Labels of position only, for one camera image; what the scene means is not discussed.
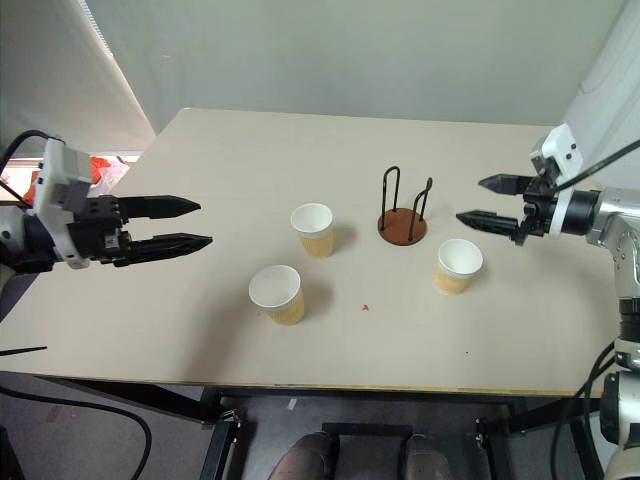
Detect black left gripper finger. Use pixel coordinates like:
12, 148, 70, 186
118, 195, 202, 221
113, 232, 214, 268

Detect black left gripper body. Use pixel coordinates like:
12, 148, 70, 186
66, 194, 134, 266

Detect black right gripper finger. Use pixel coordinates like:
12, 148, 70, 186
455, 209, 524, 238
477, 173, 537, 198

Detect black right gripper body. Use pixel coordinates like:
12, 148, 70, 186
510, 174, 562, 246

